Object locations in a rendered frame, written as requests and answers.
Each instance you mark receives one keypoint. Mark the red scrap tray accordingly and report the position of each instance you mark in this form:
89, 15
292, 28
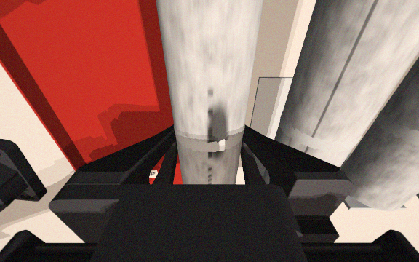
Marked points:
92, 71

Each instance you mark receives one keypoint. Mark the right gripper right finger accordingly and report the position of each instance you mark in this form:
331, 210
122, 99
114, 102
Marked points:
314, 188

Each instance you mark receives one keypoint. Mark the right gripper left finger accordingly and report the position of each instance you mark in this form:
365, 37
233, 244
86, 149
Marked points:
133, 164

